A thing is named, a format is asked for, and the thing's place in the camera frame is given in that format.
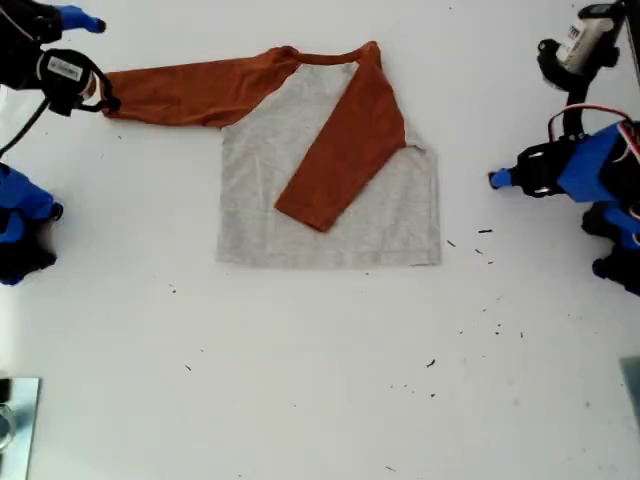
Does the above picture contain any white and black camera box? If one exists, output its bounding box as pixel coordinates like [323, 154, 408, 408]
[536, 2, 622, 92]

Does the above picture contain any red white servo wire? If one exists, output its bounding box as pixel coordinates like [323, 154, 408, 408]
[547, 102, 634, 146]

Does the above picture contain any grey t-shirt with brown sleeves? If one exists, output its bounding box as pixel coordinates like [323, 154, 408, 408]
[102, 40, 444, 269]

